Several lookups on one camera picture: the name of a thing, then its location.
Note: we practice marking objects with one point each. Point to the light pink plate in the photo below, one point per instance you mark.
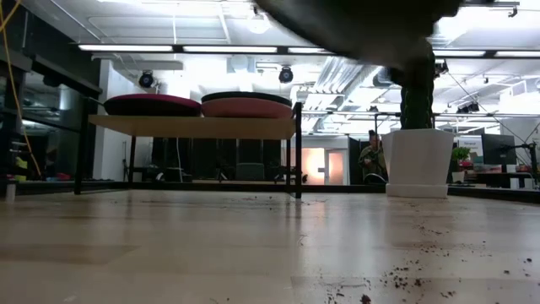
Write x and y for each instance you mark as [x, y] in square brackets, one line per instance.
[246, 110]

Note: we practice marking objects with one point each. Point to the dark teal plate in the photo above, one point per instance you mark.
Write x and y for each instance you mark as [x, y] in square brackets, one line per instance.
[246, 95]

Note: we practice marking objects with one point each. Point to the magenta plate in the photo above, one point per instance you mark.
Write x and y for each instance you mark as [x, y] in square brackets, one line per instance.
[152, 100]

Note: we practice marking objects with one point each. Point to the dark grey plate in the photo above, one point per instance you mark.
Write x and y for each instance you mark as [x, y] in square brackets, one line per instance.
[358, 25]

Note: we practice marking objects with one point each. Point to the wooden shelf with black legs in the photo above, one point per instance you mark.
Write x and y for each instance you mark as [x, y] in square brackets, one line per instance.
[190, 126]

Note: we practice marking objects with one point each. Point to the grey armchair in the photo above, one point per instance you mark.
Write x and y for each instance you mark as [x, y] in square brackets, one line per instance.
[250, 171]

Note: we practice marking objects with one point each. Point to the black ceiling spotlight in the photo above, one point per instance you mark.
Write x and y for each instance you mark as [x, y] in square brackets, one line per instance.
[146, 79]
[285, 74]

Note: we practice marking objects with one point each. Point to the person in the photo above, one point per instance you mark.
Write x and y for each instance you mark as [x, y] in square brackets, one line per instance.
[373, 159]

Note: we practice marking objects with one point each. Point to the long ceiling light bar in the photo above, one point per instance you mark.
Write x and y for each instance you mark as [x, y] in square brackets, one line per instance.
[211, 49]

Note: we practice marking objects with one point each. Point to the white hexagonal plant pot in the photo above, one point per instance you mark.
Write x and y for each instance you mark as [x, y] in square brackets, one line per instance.
[417, 160]

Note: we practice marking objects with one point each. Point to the green cactus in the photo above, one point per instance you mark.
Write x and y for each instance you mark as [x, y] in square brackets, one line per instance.
[417, 105]

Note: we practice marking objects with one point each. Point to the small green potted plant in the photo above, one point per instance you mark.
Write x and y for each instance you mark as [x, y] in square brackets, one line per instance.
[460, 154]

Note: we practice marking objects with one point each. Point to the black office monitor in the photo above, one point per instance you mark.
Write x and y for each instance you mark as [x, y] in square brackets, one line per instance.
[499, 148]

